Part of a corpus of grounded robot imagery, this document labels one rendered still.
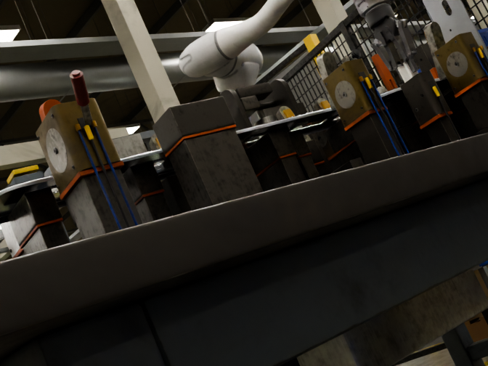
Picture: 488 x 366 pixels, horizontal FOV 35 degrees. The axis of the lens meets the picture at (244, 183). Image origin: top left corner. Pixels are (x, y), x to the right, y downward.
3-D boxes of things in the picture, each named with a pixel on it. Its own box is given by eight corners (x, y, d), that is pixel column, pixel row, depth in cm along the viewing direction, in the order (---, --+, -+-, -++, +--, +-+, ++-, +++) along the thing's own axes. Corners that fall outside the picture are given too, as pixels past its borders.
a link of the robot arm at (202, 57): (208, 22, 232) (234, 27, 243) (165, 47, 242) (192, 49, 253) (221, 63, 230) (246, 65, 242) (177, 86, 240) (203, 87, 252)
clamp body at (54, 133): (146, 316, 111) (55, 96, 118) (112, 338, 122) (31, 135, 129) (194, 298, 116) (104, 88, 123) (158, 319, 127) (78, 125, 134)
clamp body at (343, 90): (428, 208, 151) (351, 54, 158) (390, 228, 160) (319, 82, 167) (448, 200, 155) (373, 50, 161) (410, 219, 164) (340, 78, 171)
